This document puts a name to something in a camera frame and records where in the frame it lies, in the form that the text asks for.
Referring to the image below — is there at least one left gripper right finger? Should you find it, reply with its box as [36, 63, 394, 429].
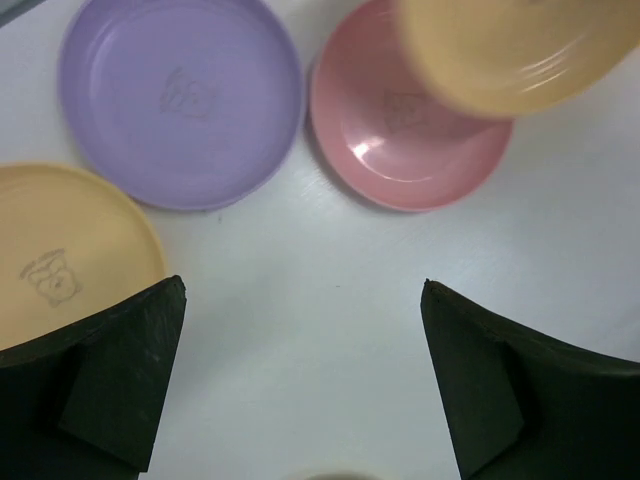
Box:
[421, 280, 639, 479]

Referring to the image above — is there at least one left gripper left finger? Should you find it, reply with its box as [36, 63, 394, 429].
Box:
[1, 275, 187, 479]

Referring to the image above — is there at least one orange plate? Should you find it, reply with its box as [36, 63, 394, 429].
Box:
[1, 163, 168, 349]
[392, 0, 639, 118]

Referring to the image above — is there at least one pink plate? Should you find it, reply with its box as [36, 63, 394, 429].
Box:
[310, 1, 514, 212]

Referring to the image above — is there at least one purple plate back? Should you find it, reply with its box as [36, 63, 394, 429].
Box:
[58, 1, 306, 210]

